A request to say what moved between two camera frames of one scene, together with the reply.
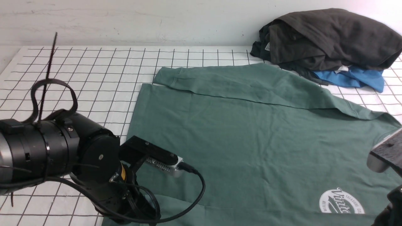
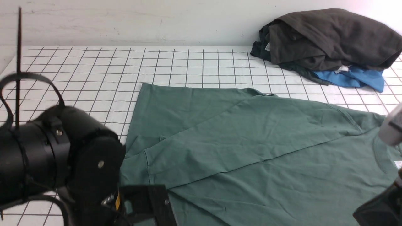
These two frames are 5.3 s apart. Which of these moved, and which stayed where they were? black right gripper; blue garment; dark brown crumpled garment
Moved: black right gripper
Stayed: blue garment; dark brown crumpled garment
